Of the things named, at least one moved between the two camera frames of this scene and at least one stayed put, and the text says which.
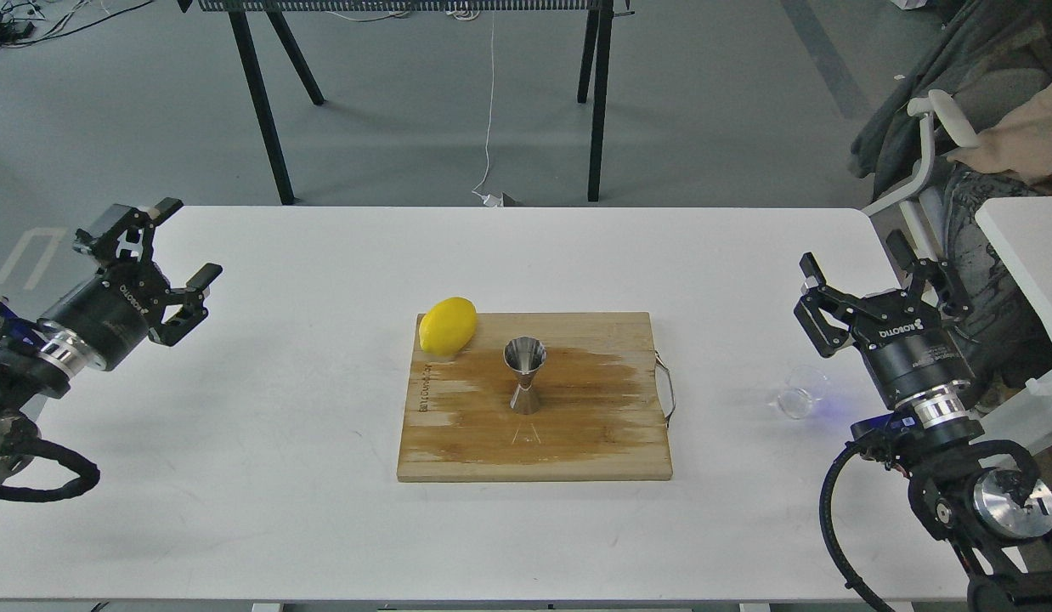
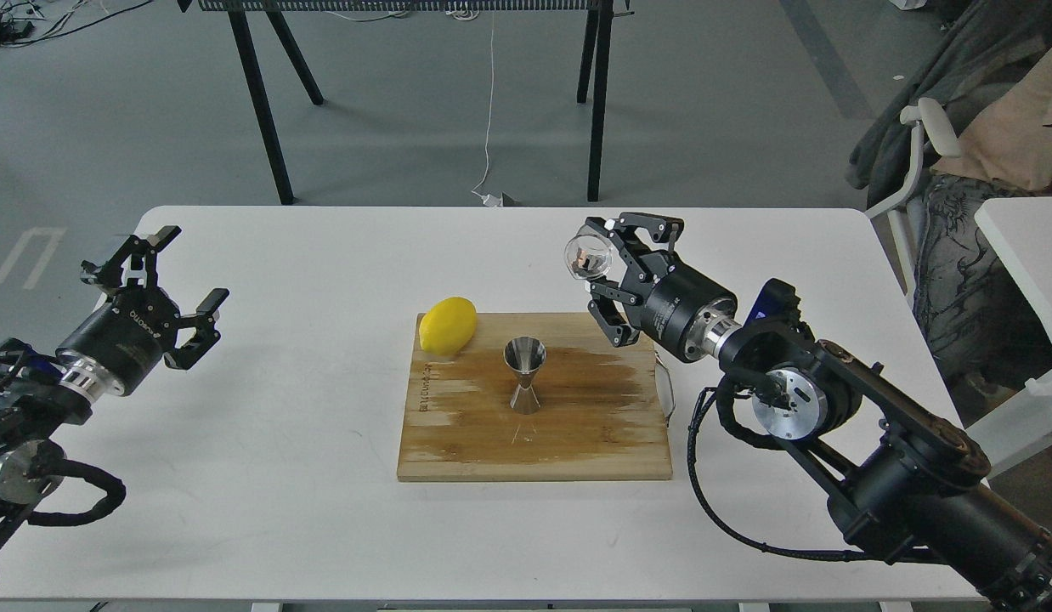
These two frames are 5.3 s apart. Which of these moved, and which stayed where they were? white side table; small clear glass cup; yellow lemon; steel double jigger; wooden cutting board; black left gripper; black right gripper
Moved: black left gripper; small clear glass cup; black right gripper
Stayed: yellow lemon; steel double jigger; wooden cutting board; white side table
